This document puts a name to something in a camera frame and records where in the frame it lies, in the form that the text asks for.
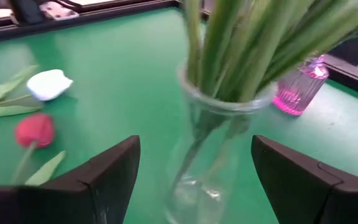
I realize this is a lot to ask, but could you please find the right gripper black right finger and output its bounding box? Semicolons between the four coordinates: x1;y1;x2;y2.
250;134;358;224

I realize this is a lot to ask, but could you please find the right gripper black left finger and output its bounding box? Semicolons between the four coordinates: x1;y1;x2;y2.
0;135;141;224

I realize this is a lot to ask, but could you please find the dark red artificial tulip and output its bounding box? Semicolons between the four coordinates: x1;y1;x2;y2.
0;112;67;187

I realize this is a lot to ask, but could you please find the yellow artificial flower bunch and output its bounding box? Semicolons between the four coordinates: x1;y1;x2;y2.
203;0;358;103

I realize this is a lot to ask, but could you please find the pink ribbed glass vase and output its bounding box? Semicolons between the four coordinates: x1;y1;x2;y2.
272;54;329;116

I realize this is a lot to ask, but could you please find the clear glass vase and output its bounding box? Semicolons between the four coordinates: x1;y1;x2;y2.
163;62;278;224

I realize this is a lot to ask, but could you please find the silver metal bracket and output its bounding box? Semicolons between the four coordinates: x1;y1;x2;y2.
39;1;76;21

